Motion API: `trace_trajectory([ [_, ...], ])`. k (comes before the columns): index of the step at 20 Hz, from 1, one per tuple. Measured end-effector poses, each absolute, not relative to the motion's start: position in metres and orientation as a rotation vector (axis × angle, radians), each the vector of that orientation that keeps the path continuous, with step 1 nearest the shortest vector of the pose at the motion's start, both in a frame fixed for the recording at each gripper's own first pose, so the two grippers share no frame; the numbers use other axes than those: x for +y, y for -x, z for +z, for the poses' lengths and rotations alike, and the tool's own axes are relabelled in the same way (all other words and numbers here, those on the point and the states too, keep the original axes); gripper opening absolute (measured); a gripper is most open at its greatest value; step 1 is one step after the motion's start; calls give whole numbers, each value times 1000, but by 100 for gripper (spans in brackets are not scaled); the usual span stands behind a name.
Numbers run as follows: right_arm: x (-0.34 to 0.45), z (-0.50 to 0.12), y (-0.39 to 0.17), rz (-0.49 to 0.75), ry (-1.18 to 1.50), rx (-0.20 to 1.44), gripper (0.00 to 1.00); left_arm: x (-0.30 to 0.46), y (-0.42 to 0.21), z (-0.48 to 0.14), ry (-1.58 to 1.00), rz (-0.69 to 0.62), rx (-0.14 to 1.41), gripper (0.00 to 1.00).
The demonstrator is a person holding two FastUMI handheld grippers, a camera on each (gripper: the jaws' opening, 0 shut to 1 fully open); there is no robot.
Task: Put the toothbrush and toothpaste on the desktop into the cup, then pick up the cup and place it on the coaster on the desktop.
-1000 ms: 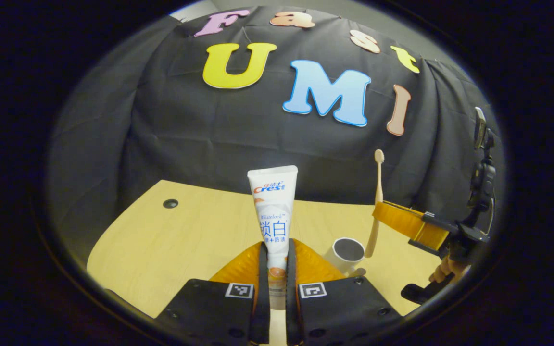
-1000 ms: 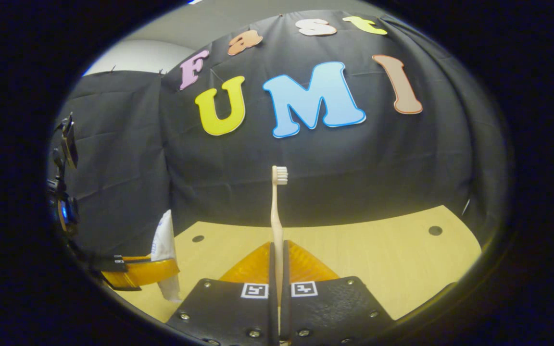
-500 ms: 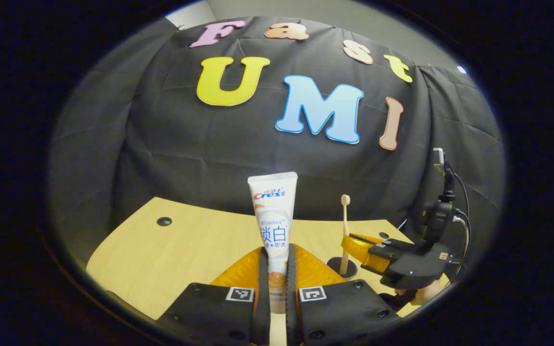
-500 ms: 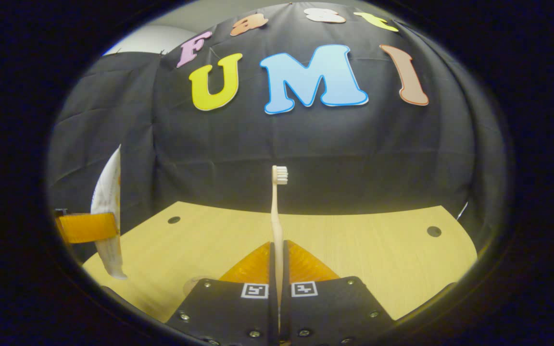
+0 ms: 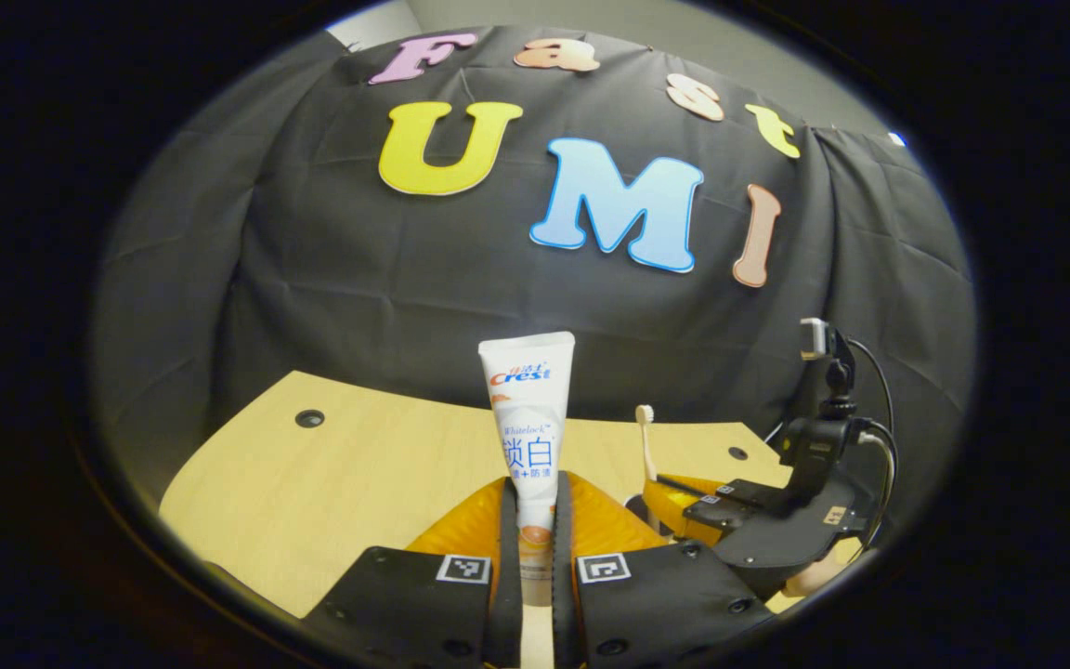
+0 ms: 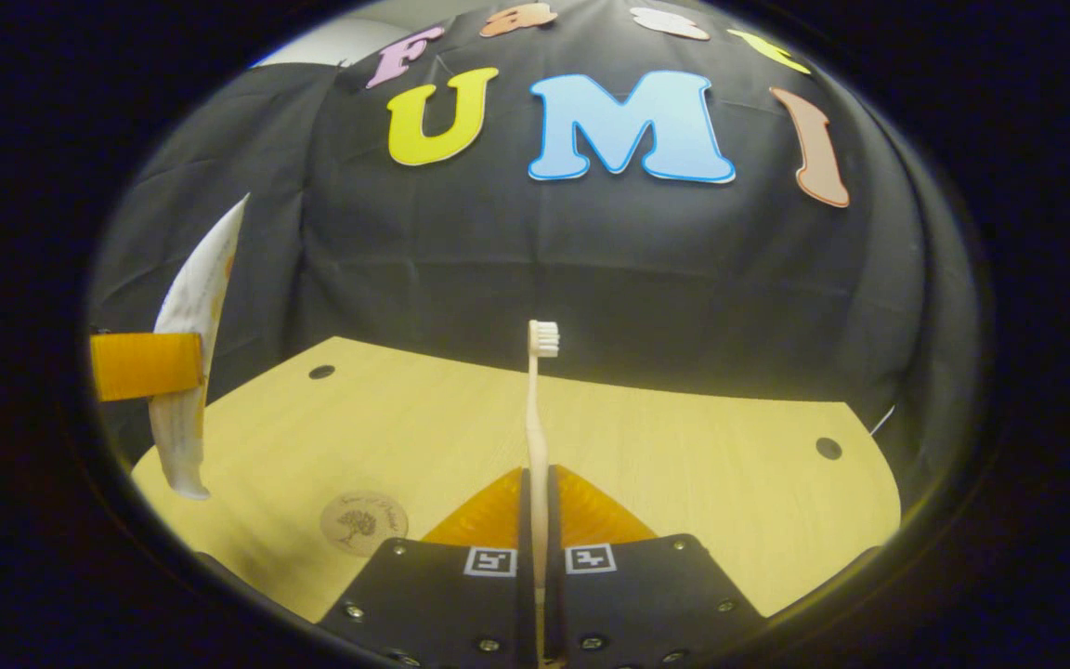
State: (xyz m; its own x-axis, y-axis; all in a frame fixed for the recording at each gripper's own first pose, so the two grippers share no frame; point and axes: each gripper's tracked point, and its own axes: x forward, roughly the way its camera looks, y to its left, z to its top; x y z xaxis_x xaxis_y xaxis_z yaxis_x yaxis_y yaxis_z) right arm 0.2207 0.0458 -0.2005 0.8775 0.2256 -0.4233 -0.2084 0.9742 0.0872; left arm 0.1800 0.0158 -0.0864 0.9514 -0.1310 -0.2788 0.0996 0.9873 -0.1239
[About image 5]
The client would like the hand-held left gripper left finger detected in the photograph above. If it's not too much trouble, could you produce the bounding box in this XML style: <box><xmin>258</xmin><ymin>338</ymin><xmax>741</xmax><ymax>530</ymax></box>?
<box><xmin>301</xmin><ymin>476</ymin><xmax>523</xmax><ymax>669</ymax></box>

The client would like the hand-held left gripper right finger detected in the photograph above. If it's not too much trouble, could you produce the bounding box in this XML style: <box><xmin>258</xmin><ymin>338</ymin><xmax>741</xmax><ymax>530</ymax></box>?
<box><xmin>550</xmin><ymin>471</ymin><xmax>775</xmax><ymax>669</ymax></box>

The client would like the white clear toothbrush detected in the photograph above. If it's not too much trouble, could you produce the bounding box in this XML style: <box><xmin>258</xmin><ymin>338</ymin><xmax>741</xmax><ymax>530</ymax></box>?
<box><xmin>635</xmin><ymin>404</ymin><xmax>659</xmax><ymax>482</ymax></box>

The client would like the white toothpaste tube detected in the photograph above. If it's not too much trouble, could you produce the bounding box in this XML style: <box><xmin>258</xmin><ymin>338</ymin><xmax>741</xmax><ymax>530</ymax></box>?
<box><xmin>477</xmin><ymin>332</ymin><xmax>577</xmax><ymax>607</ymax></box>

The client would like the light wooden desktop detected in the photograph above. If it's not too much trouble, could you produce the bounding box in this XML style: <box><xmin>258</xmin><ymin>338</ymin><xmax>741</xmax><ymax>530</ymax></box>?
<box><xmin>159</xmin><ymin>370</ymin><xmax>866</xmax><ymax>669</ymax></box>

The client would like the black backdrop cloth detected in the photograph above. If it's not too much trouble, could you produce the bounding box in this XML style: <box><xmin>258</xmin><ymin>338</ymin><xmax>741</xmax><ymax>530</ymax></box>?
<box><xmin>94</xmin><ymin>26</ymin><xmax>977</xmax><ymax>521</ymax></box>

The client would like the black cable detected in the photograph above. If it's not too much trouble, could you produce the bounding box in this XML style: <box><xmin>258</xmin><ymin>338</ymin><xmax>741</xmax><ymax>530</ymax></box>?
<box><xmin>846</xmin><ymin>337</ymin><xmax>900</xmax><ymax>549</ymax></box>

